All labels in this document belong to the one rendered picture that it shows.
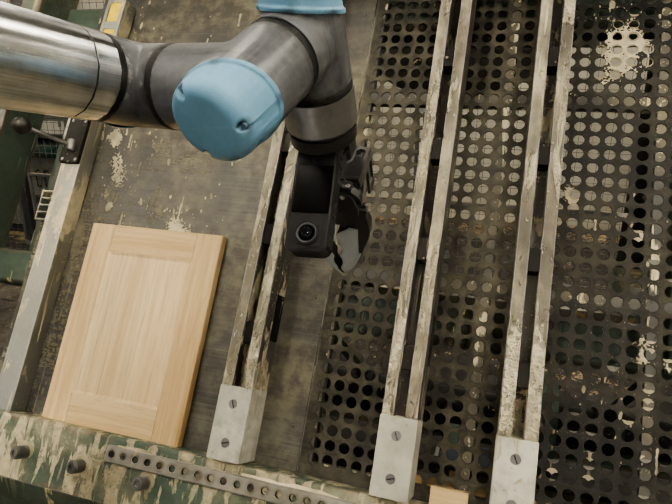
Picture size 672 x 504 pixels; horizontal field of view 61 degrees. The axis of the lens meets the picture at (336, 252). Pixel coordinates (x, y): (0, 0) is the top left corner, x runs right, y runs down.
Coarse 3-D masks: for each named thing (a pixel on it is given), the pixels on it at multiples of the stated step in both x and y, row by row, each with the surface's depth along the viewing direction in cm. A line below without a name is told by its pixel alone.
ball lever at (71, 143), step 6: (18, 120) 117; (24, 120) 118; (12, 126) 117; (18, 126) 117; (24, 126) 117; (30, 126) 119; (18, 132) 118; (24, 132) 118; (36, 132) 120; (42, 132) 121; (48, 138) 122; (54, 138) 123; (60, 138) 124; (72, 138) 125; (66, 144) 124; (72, 144) 125; (72, 150) 125
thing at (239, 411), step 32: (288, 160) 108; (288, 192) 106; (256, 224) 106; (256, 256) 104; (288, 256) 108; (256, 288) 105; (256, 320) 101; (256, 352) 100; (224, 384) 100; (256, 384) 100; (224, 416) 98; (256, 416) 101; (224, 448) 97
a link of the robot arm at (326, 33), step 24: (264, 0) 48; (288, 0) 47; (312, 0) 47; (336, 0) 49; (312, 24) 48; (336, 24) 50; (312, 48) 58; (336, 48) 51; (336, 72) 52; (312, 96) 53; (336, 96) 54
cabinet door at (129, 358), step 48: (96, 240) 121; (144, 240) 118; (192, 240) 115; (96, 288) 118; (144, 288) 115; (192, 288) 112; (96, 336) 116; (144, 336) 113; (192, 336) 110; (96, 384) 113; (144, 384) 110; (192, 384) 108; (144, 432) 107
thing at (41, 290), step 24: (120, 0) 134; (120, 24) 133; (96, 144) 129; (72, 168) 125; (72, 192) 124; (48, 216) 124; (72, 216) 124; (48, 240) 122; (48, 264) 120; (48, 288) 120; (24, 312) 119; (48, 312) 121; (24, 336) 117; (24, 360) 116; (0, 384) 116; (24, 384) 116; (0, 408) 114; (24, 408) 117
